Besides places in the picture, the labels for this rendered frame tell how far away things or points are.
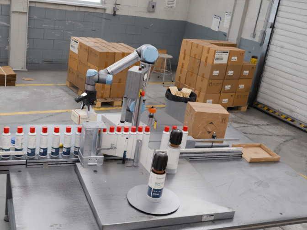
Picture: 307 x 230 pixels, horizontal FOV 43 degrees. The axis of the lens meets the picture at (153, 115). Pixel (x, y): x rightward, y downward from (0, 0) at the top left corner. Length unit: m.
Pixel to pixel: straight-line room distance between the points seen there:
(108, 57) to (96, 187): 3.98
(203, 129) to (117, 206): 1.31
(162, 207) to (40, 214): 0.65
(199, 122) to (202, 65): 3.42
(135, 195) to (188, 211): 0.31
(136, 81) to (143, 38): 6.48
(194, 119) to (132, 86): 0.77
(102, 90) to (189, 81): 1.55
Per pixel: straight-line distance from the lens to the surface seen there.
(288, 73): 7.34
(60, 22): 8.19
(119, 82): 6.37
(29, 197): 2.34
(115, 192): 2.34
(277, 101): 7.48
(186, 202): 2.36
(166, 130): 2.84
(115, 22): 8.67
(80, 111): 3.08
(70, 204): 2.29
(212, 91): 6.66
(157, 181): 2.21
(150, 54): 2.96
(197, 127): 3.25
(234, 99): 7.13
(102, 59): 6.12
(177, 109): 5.41
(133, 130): 2.73
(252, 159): 3.22
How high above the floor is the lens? 2.08
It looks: 19 degrees down
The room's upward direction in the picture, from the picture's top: 9 degrees clockwise
